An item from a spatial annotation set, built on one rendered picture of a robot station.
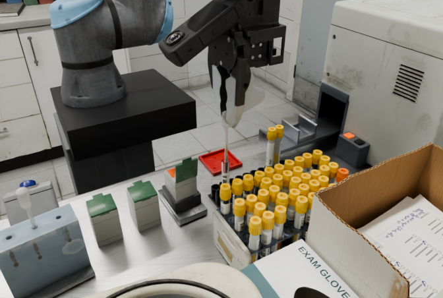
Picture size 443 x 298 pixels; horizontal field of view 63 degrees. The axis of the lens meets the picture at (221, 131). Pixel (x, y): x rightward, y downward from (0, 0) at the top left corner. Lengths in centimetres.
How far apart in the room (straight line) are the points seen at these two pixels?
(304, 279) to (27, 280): 36
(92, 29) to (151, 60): 219
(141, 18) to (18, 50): 136
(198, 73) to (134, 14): 239
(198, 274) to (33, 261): 23
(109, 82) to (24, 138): 153
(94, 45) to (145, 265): 49
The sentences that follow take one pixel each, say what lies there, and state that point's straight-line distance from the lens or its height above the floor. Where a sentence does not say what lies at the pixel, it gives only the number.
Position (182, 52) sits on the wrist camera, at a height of 118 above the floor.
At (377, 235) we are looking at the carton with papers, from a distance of 57.
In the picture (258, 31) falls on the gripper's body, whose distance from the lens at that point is 48.
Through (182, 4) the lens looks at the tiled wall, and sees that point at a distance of 300.
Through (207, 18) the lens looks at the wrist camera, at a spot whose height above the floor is 121.
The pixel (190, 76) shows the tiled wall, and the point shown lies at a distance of 320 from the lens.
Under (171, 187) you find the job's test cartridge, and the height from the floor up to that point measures 93.
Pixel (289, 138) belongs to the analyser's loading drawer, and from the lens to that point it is 78.
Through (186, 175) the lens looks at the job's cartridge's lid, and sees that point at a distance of 59.
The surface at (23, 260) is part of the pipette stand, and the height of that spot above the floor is 95.
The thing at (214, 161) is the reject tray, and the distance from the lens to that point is 76.
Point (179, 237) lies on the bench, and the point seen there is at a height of 87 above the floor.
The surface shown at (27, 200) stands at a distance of 50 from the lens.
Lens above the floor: 132
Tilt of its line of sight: 31 degrees down
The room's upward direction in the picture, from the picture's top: straight up
